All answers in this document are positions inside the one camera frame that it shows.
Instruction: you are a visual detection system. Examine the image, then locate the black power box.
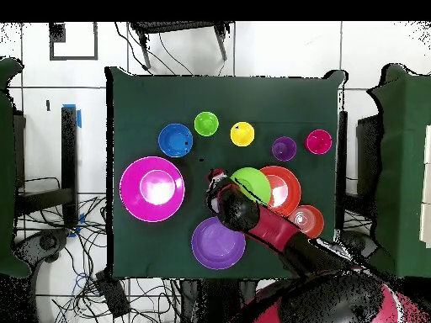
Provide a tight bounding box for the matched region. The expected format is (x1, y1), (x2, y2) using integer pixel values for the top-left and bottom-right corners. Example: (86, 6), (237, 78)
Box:
(94, 270), (131, 319)

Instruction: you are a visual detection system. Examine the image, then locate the green bowl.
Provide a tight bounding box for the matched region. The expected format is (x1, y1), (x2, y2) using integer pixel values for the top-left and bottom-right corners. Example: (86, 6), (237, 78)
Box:
(230, 167), (273, 206)

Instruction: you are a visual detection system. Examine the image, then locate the blue bowl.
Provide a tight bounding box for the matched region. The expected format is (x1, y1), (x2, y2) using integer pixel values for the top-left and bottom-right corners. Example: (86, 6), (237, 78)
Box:
(157, 123), (194, 159)

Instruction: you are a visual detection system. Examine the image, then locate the small orange bowl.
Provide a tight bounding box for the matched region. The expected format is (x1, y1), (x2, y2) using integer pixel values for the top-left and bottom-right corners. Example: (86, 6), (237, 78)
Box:
(288, 204), (325, 239)

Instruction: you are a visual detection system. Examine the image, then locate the blue tape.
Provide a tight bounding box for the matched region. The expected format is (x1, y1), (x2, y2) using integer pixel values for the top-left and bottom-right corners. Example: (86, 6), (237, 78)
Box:
(61, 103), (82, 129)

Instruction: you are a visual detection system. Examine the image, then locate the tangle of cables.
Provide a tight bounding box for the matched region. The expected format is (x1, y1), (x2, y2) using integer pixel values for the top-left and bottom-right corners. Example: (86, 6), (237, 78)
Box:
(14, 176), (189, 323)

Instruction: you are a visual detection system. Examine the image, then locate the black metal post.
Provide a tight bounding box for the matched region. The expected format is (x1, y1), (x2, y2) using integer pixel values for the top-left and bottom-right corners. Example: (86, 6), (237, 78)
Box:
(336, 110), (349, 230)

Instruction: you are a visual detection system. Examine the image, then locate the green cup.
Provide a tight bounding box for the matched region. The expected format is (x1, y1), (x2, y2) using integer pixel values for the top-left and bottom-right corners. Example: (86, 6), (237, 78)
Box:
(194, 111), (220, 137)

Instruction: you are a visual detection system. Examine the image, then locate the purple bowl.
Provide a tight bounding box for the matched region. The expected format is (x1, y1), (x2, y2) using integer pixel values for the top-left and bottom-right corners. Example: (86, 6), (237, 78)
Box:
(190, 215), (247, 271)

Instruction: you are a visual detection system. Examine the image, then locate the large pink bowl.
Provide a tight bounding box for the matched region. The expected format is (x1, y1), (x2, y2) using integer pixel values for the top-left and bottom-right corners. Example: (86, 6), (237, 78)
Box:
(119, 156), (185, 223)

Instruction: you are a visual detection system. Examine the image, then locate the pink cup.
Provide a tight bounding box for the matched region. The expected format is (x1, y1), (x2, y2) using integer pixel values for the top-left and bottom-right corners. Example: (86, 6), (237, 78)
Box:
(305, 129), (333, 156)

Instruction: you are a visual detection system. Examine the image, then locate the yellow cup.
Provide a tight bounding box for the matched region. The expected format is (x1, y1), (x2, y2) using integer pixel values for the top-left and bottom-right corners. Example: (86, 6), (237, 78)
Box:
(230, 121), (256, 148)

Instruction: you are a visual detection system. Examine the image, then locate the green cloth side table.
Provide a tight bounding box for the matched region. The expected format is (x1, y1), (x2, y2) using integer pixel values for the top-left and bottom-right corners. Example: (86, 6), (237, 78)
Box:
(0, 56), (33, 279)
(365, 62), (431, 278)

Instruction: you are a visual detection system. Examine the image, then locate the black stool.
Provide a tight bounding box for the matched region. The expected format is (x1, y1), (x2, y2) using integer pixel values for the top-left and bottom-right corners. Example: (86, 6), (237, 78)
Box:
(128, 21), (234, 71)

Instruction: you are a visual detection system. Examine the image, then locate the dark green tablecloth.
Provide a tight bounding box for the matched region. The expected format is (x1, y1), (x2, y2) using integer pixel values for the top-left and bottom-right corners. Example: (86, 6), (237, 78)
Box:
(104, 66), (348, 282)

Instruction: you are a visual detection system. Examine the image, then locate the large orange bowl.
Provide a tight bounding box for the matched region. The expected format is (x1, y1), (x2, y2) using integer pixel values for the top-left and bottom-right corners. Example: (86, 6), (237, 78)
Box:
(258, 165), (302, 217)

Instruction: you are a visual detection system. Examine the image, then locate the purple cup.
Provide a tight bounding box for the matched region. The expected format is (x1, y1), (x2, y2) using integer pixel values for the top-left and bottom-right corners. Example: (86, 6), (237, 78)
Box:
(271, 135), (298, 162)

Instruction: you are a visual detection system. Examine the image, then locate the black metal frame beam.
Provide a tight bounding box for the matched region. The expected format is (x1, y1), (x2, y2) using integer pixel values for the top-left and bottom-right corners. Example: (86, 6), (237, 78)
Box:
(14, 105), (79, 227)

